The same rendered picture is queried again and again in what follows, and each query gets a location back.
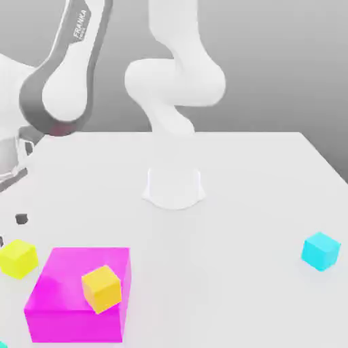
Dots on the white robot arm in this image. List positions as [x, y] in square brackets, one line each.
[174, 81]

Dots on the large magenta box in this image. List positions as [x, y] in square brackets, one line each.
[59, 312]

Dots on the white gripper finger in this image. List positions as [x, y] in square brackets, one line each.
[1, 241]
[21, 219]

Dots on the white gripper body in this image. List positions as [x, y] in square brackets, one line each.
[11, 181]

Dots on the small cyan cube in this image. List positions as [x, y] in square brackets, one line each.
[320, 251]

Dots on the small yellow cube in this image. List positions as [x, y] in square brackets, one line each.
[17, 258]

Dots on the small teal cube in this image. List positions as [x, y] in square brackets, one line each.
[2, 345]

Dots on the small orange cube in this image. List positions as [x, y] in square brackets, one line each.
[102, 289]

